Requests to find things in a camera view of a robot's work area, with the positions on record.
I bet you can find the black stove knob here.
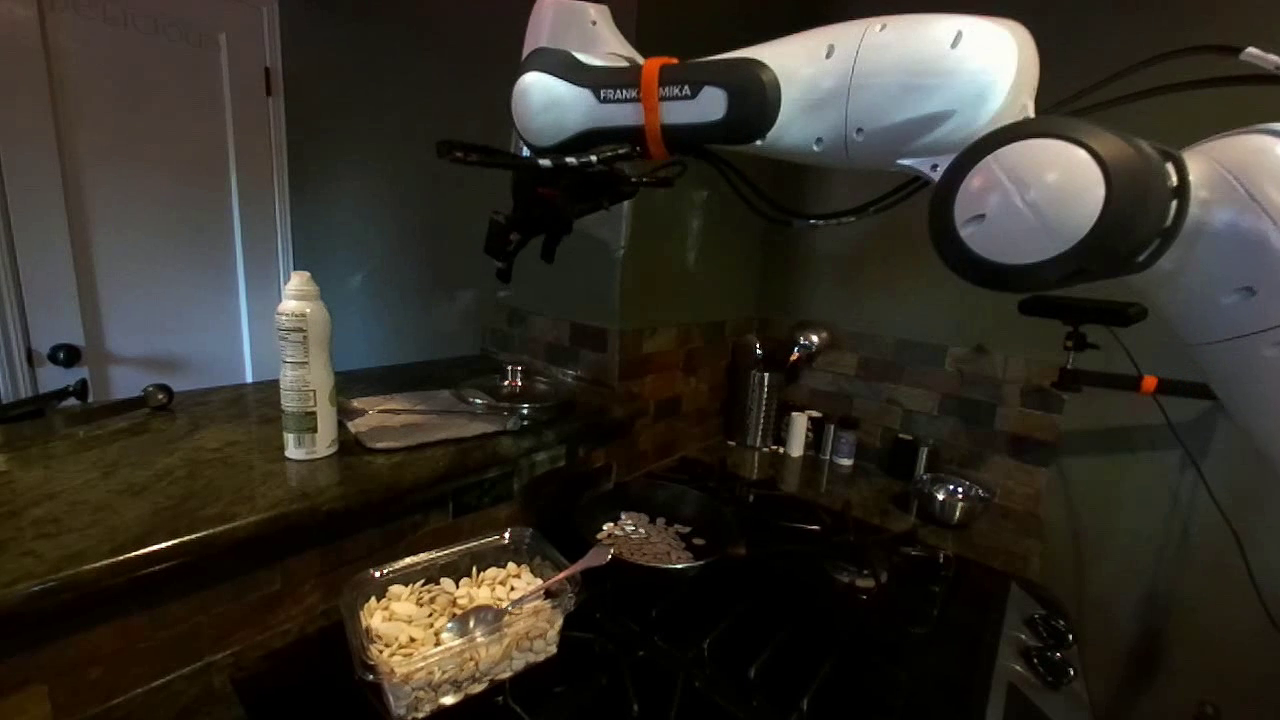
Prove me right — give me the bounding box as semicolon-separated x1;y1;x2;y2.
1021;603;1089;658
1023;649;1089;696

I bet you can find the black stereo camera on stand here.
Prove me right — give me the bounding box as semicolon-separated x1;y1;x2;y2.
1015;292;1219;408

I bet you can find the black frying pan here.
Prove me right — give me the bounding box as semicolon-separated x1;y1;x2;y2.
579;475;758;586

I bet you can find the white door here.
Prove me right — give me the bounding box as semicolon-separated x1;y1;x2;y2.
34;0;293;400

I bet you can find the dark shaker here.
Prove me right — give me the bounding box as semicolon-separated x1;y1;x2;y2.
824;416;862;473

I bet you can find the black gas stove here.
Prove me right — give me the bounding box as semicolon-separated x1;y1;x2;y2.
514;453;1100;720

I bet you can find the metal ladle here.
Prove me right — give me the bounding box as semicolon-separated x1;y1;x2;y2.
780;326;830;379

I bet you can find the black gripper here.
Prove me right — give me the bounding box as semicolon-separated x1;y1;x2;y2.
480;155;688;290

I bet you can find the pale cloth on counter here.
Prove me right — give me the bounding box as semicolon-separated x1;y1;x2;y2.
341;386;527;455

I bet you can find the clear drinking glass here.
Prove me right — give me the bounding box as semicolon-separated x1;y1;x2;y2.
493;352;541;408

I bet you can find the white chopped food in pan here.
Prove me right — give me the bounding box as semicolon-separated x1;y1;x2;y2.
600;512;706;571

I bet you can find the metal spoon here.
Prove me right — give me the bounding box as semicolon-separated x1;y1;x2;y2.
444;537;621;645

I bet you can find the white plastic bottle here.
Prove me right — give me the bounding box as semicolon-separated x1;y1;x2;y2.
270;270;344;463

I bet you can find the clear glass food container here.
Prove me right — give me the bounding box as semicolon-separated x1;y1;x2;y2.
337;522;579;720

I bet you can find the dark long-handled utensil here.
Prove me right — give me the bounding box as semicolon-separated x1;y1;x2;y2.
0;379;181;429

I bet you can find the pale pasta pile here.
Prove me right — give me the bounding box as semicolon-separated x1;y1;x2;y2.
355;562;566;713

